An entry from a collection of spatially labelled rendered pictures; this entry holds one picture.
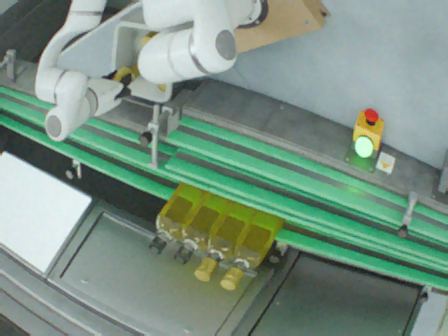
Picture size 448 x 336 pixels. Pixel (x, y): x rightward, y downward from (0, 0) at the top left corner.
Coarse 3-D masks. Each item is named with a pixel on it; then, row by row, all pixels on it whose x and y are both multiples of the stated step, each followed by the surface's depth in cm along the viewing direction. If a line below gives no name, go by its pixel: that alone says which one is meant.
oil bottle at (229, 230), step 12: (240, 204) 157; (228, 216) 154; (240, 216) 154; (252, 216) 155; (216, 228) 152; (228, 228) 152; (240, 228) 152; (216, 240) 149; (228, 240) 149; (228, 252) 149
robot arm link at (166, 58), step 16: (160, 32) 121; (176, 32) 116; (144, 48) 119; (160, 48) 116; (176, 48) 113; (144, 64) 118; (160, 64) 116; (176, 64) 114; (192, 64) 113; (160, 80) 119; (176, 80) 119
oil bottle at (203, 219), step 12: (204, 204) 156; (216, 204) 156; (228, 204) 158; (192, 216) 154; (204, 216) 154; (216, 216) 154; (192, 228) 151; (204, 228) 151; (192, 240) 150; (204, 240) 150
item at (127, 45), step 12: (120, 24) 155; (132, 24) 153; (144, 24) 153; (120, 36) 159; (132, 36) 165; (120, 48) 162; (132, 48) 168; (120, 60) 166; (132, 60) 171; (132, 84) 169; (144, 84) 169; (156, 84) 169; (168, 84) 161; (144, 96) 167; (156, 96) 166; (168, 96) 164
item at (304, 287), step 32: (0, 128) 199; (32, 160) 189; (64, 160) 190; (96, 192) 182; (128, 192) 183; (0, 256) 155; (288, 256) 170; (320, 256) 171; (0, 288) 152; (32, 288) 150; (288, 288) 163; (320, 288) 163; (352, 288) 163; (384, 288) 162; (416, 288) 161; (0, 320) 143; (32, 320) 146; (64, 320) 146; (96, 320) 146; (256, 320) 154; (288, 320) 155; (320, 320) 155; (352, 320) 154; (384, 320) 153; (416, 320) 151
